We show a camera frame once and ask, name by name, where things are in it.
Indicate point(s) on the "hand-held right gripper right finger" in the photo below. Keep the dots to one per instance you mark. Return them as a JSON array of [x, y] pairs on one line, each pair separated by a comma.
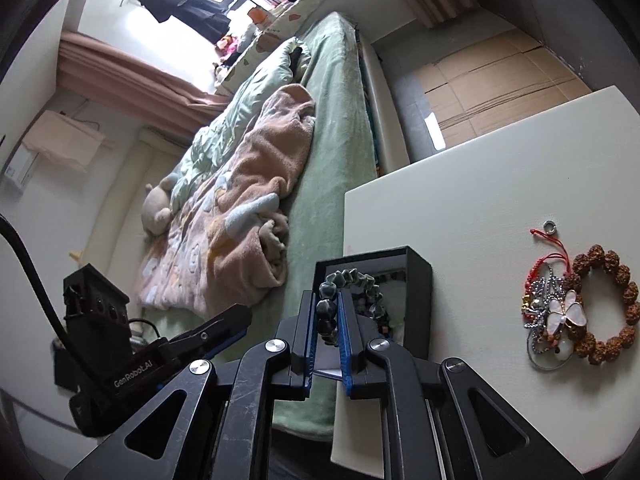
[[344, 345]]

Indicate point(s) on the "green bed sheet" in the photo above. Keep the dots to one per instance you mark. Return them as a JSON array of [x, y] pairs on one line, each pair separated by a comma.
[[335, 125]]

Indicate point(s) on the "pink fleece blanket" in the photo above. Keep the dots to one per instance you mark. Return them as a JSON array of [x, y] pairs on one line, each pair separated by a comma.
[[255, 170]]

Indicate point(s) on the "flattened cardboard sheets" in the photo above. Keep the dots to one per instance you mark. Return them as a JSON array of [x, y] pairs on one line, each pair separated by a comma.
[[500, 80]]

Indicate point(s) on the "black jewelry box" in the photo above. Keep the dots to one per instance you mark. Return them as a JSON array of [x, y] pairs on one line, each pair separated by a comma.
[[417, 300]]

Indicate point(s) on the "white bed frame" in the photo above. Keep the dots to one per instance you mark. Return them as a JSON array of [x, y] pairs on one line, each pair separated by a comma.
[[385, 120]]

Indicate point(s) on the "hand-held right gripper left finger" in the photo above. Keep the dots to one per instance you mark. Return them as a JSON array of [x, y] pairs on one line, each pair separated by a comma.
[[310, 345]]

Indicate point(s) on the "beige plush toy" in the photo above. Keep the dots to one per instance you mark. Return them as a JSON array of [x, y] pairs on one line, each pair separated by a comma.
[[156, 207]]

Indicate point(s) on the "pale green quilt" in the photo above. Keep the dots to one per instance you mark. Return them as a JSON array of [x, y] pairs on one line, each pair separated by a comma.
[[225, 120]]

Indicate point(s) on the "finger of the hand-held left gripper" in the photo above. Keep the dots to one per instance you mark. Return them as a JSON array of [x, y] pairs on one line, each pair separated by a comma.
[[215, 327]]

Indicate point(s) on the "white butterfly brooch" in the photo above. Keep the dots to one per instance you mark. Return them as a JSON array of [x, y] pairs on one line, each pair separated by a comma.
[[570, 314]]

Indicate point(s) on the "white wall box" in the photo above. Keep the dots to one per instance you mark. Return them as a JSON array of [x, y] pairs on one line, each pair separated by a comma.
[[20, 165]]

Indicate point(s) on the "cream padded headboard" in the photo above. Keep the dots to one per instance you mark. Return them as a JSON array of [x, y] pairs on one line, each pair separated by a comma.
[[120, 190]]

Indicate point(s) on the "pink cloth on wall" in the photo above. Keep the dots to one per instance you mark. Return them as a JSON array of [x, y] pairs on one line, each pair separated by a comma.
[[62, 137]]

